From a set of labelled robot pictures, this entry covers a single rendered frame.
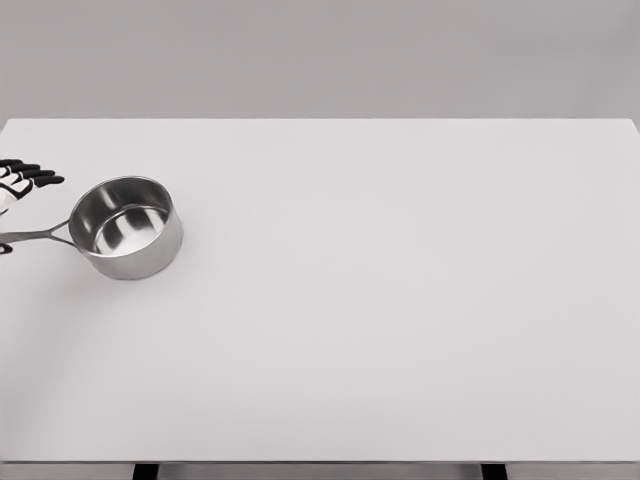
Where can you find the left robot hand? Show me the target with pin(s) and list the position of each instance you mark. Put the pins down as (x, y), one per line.
(15, 186)

